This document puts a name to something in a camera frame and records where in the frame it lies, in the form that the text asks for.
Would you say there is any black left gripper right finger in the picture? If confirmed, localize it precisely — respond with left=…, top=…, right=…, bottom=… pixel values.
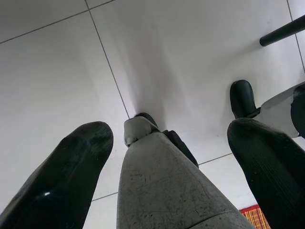
left=226, top=118, right=305, bottom=229

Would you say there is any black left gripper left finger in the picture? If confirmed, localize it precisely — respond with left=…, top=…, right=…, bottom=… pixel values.
left=0, top=121, right=114, bottom=229

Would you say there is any red woven mat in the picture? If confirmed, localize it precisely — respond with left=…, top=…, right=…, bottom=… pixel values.
left=239, top=204, right=265, bottom=229

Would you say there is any silver robot left leg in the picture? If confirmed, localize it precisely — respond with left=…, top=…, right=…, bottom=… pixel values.
left=117, top=112, right=257, bottom=229

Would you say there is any black metal table leg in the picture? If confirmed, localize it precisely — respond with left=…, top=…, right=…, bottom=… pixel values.
left=259, top=16, right=305, bottom=47

